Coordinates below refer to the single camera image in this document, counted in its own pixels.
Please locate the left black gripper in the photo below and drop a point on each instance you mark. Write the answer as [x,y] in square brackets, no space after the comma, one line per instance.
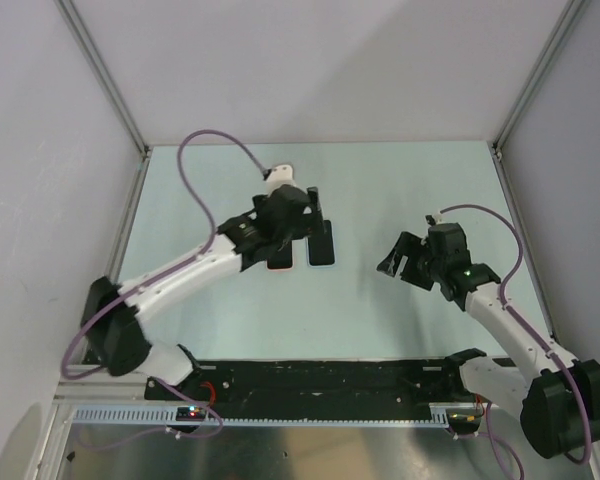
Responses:
[304,226]

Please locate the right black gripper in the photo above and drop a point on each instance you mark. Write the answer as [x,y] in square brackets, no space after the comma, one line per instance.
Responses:
[410,246]

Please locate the clear blue phone case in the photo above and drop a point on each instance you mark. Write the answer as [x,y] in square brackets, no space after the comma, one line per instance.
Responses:
[322,264]

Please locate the pink phone case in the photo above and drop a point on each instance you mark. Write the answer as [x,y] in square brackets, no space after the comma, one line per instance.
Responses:
[279,266]

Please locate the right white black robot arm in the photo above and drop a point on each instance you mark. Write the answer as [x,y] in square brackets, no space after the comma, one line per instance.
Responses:
[554,395]

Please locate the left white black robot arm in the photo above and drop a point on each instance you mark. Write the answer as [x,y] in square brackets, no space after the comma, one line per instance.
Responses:
[115,315]

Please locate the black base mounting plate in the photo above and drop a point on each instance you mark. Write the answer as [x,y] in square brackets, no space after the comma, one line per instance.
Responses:
[311,390]

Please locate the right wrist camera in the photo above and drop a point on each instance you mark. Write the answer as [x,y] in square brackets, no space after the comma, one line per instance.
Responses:
[434,219]

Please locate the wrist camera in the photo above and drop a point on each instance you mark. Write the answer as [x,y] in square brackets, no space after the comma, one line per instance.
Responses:
[434,219]
[278,176]

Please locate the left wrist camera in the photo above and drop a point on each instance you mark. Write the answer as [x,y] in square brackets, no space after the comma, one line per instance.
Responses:
[278,176]

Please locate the aluminium frame rail front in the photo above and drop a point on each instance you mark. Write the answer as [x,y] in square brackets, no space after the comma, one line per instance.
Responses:
[102,389]

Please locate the right aluminium corner post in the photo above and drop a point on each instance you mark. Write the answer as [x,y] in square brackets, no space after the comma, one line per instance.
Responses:
[549,54]

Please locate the aluminium corner post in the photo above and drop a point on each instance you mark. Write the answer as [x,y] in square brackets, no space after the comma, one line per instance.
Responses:
[91,52]
[549,54]

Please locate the left aluminium corner post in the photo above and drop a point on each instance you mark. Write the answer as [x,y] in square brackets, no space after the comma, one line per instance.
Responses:
[91,52]

